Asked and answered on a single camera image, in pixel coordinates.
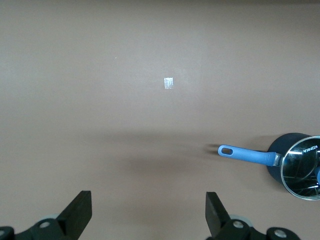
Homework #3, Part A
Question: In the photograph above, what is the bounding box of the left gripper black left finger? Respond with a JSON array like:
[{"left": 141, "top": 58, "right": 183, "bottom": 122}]
[{"left": 14, "top": 190, "right": 93, "bottom": 240}]

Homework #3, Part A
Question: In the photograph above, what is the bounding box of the dark pot with blue handle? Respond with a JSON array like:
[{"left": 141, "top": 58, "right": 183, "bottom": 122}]
[{"left": 217, "top": 132, "right": 317, "bottom": 195}]

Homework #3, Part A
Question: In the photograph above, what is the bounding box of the brown table cover mat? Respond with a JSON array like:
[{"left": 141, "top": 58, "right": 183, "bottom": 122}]
[{"left": 0, "top": 0, "right": 320, "bottom": 240}]

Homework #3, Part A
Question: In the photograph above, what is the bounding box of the glass lid with blue knob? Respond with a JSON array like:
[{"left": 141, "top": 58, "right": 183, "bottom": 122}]
[{"left": 280, "top": 135, "right": 320, "bottom": 202}]

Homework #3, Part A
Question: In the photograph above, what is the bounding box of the clear tape piece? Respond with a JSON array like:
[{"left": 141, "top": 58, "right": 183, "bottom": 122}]
[{"left": 163, "top": 77, "right": 175, "bottom": 90}]

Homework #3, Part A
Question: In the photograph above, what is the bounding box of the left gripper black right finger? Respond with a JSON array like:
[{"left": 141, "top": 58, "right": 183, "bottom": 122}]
[{"left": 205, "top": 191, "right": 271, "bottom": 240}]

